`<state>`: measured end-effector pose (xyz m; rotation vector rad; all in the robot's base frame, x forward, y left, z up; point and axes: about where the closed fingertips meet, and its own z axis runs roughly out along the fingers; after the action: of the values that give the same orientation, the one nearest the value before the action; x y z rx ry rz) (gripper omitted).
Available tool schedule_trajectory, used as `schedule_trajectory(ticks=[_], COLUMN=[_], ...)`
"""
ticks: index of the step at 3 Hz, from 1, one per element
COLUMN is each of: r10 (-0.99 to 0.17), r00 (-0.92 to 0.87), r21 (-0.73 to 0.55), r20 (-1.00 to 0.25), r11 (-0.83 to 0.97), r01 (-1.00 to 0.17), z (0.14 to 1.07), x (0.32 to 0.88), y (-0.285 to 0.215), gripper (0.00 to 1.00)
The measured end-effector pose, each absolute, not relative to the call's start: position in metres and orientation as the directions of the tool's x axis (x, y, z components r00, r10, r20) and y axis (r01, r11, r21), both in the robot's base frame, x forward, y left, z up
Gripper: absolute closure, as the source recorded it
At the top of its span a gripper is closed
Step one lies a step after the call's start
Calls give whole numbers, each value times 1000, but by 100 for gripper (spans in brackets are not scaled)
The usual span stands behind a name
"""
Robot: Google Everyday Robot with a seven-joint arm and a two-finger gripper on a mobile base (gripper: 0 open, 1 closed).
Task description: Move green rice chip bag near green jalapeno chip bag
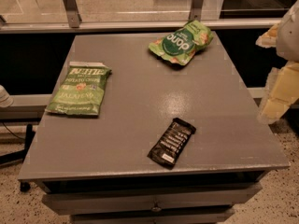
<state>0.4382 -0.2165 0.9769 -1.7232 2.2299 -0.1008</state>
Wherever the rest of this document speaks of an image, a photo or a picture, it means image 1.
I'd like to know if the grey drawer with lock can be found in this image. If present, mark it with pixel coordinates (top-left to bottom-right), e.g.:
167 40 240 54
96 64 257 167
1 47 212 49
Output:
42 182 262 215

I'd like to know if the green rice chip bag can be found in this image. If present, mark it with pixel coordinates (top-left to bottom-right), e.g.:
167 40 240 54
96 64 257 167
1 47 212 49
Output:
149 21 213 66

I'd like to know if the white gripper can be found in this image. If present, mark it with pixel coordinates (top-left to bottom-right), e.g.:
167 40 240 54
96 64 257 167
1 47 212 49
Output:
256 1 299 124

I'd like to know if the green jalapeno chip bag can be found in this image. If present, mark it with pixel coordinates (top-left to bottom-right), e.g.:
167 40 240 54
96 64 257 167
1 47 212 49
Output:
46 62 111 116

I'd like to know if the grey metal railing frame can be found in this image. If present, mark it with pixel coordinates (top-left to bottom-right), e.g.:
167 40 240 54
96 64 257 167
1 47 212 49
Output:
0 0 299 34

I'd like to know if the black stand with caster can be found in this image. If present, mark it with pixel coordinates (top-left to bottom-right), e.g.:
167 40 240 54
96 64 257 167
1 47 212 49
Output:
0 124 36 192

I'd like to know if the white cylindrical object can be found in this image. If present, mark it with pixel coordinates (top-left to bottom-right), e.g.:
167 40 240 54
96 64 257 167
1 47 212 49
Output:
0 85 13 107

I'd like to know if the black snack bar wrapper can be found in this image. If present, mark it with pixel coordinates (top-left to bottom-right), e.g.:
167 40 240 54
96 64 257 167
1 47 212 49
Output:
147 118 196 169

